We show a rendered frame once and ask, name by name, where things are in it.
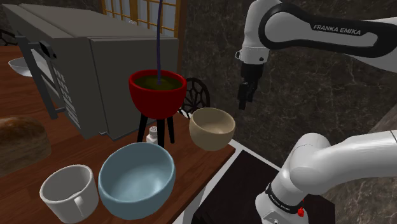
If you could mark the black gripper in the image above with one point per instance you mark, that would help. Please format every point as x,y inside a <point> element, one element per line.
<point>252,72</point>

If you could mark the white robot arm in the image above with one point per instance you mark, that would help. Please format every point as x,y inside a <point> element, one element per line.
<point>328,161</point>

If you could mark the dark round-backed chair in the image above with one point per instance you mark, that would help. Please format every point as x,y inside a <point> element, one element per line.
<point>197,96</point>

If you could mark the beige bowl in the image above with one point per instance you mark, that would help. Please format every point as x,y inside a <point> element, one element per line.
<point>211,131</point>

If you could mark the red plant pot on legs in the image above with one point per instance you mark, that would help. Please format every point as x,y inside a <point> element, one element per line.
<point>156,99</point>

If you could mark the dark robot stand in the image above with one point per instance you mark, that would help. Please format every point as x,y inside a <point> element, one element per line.
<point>238,189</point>

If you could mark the white salt shaker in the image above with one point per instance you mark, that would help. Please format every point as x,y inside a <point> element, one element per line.
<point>152,135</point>

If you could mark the grey microwave oven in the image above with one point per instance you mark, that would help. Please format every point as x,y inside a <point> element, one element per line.
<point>124,74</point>

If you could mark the wooden framed window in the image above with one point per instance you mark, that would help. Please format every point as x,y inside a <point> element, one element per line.
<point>145,14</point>

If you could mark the light blue bowl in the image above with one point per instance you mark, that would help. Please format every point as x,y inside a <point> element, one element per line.
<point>136,183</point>

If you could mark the white mug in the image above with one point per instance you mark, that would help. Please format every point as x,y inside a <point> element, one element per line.
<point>66,194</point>

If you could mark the white bowl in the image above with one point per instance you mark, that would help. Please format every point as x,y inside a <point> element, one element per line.
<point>21,66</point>

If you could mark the brown bread loaf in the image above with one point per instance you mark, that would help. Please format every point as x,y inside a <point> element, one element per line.
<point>21,145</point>

